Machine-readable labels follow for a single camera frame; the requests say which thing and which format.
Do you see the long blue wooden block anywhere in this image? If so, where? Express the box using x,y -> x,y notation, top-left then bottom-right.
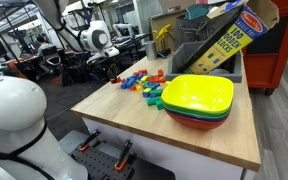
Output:
125,75 -> 138,90

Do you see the orange arch block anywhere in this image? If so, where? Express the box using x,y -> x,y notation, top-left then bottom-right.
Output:
110,76 -> 123,85

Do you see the metal cup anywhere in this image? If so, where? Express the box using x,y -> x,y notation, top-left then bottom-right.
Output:
144,40 -> 159,62

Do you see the wooden blocks cardboard box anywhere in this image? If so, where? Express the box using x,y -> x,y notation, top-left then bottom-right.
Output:
176,0 -> 281,76

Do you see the red plastic bowl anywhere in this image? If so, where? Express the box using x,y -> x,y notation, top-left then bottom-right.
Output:
165,110 -> 231,131

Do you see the teal wooden block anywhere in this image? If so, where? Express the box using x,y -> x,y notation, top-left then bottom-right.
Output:
142,81 -> 160,90

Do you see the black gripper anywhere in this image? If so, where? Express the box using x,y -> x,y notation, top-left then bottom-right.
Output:
89,57 -> 121,84

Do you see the brown cardboard box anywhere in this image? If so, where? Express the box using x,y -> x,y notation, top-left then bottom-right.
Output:
149,11 -> 186,52

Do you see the dark grey fabric crate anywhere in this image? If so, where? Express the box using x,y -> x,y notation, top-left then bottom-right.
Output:
174,12 -> 216,52

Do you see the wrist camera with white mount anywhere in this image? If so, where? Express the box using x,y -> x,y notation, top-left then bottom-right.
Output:
86,46 -> 121,64

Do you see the black office chair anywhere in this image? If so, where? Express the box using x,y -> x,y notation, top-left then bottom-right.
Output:
40,45 -> 63,73

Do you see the seated person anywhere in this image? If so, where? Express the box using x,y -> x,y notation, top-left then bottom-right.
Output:
36,34 -> 55,60

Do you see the teal cloth item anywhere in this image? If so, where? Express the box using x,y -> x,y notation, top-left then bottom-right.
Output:
183,3 -> 211,21

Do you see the grey plastic bin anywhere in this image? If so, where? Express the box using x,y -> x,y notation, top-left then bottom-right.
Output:
165,40 -> 244,84

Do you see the red tool cabinet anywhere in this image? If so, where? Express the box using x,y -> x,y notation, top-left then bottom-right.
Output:
241,0 -> 288,97

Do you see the green plastic bowl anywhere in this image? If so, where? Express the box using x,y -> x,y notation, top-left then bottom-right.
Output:
161,102 -> 234,118

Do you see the yellow clamp tool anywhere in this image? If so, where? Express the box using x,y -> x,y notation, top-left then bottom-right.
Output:
152,23 -> 172,42

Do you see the yellow plastic bowl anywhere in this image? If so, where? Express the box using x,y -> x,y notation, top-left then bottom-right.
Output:
160,73 -> 235,113

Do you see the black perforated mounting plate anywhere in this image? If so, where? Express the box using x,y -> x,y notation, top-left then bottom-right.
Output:
69,141 -> 136,180

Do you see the blue plastic bowl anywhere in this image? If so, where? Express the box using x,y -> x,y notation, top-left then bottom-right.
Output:
163,107 -> 232,123

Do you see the blue tool base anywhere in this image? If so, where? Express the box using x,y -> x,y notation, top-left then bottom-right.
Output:
156,48 -> 172,60

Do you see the black clamp orange handle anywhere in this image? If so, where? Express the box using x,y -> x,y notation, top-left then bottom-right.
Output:
78,128 -> 102,153
113,139 -> 134,172

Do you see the robot stand platform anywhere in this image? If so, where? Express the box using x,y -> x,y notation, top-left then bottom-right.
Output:
57,129 -> 177,180

